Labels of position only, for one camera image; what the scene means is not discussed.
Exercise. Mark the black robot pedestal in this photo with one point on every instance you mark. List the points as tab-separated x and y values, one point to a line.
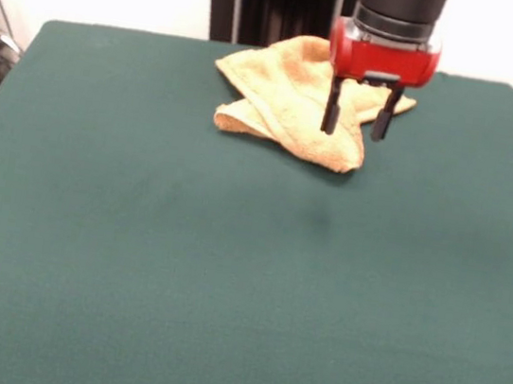
272	13

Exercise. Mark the yellow terry towel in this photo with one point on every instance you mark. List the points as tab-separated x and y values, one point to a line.
279	99

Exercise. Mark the dark green table cloth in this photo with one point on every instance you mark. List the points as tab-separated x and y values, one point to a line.
82	272

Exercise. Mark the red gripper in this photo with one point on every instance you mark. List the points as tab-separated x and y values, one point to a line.
384	64

